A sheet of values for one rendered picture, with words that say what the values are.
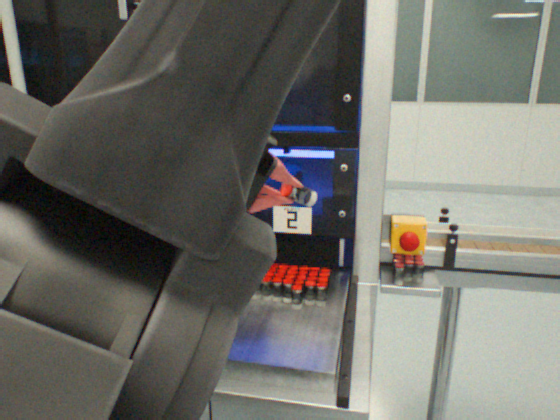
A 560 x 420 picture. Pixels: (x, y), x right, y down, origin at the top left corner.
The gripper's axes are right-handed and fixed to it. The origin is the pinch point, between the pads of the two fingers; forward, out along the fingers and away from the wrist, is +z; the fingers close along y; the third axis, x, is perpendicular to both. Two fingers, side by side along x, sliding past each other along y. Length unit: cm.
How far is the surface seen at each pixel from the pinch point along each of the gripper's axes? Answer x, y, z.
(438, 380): 1, -33, 84
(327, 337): 0.7, -22.3, 26.9
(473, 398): 14, -58, 167
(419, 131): 308, 46, 399
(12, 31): 71, -11, -26
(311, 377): -8.3, -22.4, 15.8
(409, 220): 13.6, 0.3, 45.2
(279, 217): 29.8, -14.8, 28.4
